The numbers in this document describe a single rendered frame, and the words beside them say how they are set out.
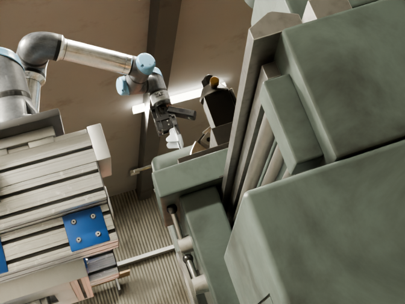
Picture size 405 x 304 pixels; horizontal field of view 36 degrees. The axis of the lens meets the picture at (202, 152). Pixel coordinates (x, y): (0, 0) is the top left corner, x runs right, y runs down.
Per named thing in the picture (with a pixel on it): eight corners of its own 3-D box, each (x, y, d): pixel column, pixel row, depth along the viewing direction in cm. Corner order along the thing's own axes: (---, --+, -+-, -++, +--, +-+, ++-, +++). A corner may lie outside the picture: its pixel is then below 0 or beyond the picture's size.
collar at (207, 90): (200, 108, 160) (196, 98, 161) (229, 99, 161) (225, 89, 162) (200, 96, 153) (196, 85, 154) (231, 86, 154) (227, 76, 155)
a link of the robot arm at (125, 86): (121, 67, 236) (147, 66, 242) (113, 82, 246) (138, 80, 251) (127, 85, 234) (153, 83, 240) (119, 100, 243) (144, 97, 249)
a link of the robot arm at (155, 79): (137, 76, 252) (155, 75, 256) (144, 100, 248) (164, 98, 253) (143, 66, 245) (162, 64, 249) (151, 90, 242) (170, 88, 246)
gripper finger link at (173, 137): (170, 152, 237) (163, 133, 242) (185, 148, 238) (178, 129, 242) (169, 148, 234) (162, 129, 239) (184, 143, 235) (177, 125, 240)
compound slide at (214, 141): (214, 172, 164) (208, 155, 166) (250, 160, 166) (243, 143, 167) (217, 147, 145) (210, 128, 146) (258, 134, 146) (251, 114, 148)
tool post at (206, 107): (216, 142, 158) (202, 108, 161) (243, 133, 159) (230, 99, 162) (217, 132, 151) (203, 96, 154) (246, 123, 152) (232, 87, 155)
